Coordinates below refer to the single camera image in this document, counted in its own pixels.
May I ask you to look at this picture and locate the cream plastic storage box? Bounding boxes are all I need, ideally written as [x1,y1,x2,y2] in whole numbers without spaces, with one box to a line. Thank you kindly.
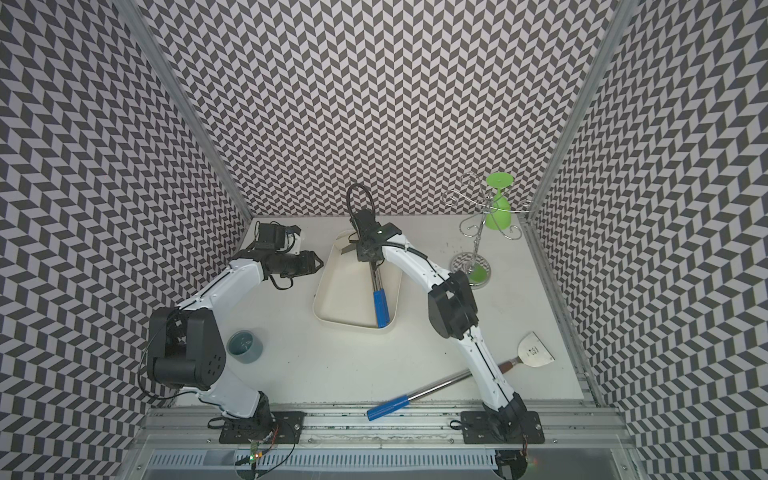
[313,230,403,333]

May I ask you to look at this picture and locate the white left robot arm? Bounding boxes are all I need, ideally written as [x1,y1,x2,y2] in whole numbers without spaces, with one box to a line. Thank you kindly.
[143,222,324,419]

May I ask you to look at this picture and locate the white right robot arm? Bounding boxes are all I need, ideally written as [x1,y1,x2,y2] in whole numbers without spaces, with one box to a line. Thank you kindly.
[350,208,527,442]

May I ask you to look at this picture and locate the grey tape roll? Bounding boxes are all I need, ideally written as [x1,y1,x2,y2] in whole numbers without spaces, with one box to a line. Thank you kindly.
[226,330,264,364]

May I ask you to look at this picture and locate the chrome stand with green cups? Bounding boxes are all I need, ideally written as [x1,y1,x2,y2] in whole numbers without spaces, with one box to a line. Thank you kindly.
[443,172,530,290]

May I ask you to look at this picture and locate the grey metal corner profile right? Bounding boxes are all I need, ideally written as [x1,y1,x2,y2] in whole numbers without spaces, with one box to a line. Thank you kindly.
[521,0,639,364]

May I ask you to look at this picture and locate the grey metal corner profile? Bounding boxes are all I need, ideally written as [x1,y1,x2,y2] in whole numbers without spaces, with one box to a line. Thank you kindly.
[521,0,639,364]
[113,0,253,409]

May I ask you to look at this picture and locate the grey metal corner profile left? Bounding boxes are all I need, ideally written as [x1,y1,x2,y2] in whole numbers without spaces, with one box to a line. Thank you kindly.
[113,0,253,409]

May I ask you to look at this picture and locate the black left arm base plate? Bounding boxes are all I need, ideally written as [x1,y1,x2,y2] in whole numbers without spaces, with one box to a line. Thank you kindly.
[218,411,306,445]

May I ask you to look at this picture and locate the brown handle scraper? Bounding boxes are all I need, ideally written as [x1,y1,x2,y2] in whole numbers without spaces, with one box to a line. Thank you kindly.
[498,332,555,373]

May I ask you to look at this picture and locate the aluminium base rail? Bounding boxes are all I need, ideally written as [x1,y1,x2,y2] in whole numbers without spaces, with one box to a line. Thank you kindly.
[118,403,646,479]

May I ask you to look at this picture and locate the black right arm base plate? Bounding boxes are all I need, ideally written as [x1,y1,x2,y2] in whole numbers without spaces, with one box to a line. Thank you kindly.
[459,411,545,445]

